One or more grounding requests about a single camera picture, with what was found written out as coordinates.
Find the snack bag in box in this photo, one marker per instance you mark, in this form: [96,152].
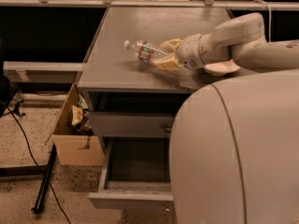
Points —
[77,115]

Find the grey upper drawer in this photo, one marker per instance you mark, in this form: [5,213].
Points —
[115,124]

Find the black metal stand leg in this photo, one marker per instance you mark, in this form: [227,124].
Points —
[46,172]

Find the grey wooden drawer cabinet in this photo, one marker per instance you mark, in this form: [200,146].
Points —
[115,81]

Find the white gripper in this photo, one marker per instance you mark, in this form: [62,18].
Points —
[189,53]

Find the metal rail frame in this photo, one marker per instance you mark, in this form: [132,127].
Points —
[43,72]

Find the cardboard box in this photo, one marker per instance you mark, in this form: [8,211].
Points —
[73,148]

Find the round drawer knob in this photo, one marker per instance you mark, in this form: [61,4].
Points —
[168,129]

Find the white paper bowl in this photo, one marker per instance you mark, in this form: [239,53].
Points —
[221,68]

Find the clear plastic water bottle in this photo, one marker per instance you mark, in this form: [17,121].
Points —
[144,51]

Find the grey open lower drawer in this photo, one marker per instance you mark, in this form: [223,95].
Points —
[135,175]

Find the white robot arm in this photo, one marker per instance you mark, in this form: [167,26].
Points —
[234,144]

